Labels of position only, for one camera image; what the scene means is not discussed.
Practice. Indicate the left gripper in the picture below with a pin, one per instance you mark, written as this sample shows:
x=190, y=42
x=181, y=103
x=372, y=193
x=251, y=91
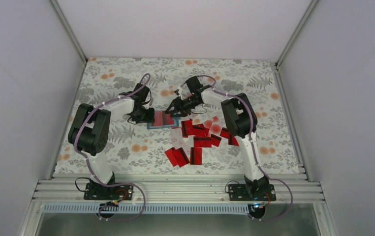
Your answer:
x=150, y=118

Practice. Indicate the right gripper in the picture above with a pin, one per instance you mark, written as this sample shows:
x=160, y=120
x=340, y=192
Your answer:
x=178, y=106

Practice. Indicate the teal leather card holder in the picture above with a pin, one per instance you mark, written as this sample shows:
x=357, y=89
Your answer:
x=176, y=124

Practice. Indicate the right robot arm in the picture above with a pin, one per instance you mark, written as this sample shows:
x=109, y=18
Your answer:
x=239, y=119

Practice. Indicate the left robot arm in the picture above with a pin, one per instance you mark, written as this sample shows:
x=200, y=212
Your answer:
x=90, y=129

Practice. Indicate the red card top pile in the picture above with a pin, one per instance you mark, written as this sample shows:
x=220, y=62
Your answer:
x=190, y=129

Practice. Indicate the red card pile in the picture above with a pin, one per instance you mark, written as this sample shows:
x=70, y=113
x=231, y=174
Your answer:
x=190, y=129
x=202, y=142

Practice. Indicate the white april card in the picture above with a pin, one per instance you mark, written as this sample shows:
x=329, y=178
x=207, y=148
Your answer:
x=177, y=138

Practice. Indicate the red card centre pile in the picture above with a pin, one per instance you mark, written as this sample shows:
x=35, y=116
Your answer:
x=202, y=142

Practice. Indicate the white card red dot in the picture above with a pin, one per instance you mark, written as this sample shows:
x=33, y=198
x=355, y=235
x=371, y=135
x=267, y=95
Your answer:
x=215, y=129

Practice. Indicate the red card front middle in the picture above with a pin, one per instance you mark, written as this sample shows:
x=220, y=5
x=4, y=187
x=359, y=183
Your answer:
x=196, y=156

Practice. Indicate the red card front left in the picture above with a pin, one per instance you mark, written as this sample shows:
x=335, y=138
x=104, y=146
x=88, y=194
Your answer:
x=177, y=157

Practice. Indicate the red card right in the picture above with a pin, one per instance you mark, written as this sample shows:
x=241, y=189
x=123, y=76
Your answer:
x=226, y=134

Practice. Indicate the floral table mat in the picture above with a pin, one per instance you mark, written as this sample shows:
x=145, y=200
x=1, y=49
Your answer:
x=134, y=149

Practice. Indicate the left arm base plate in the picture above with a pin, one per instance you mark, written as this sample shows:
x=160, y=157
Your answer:
x=95, y=191

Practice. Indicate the perforated cable tray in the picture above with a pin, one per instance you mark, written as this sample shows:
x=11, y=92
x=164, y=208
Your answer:
x=127, y=208

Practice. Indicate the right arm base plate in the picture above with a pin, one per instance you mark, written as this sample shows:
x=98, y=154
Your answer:
x=240, y=192

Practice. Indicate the aluminium rail frame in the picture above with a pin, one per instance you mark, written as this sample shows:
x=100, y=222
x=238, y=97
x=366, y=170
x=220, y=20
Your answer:
x=185, y=189

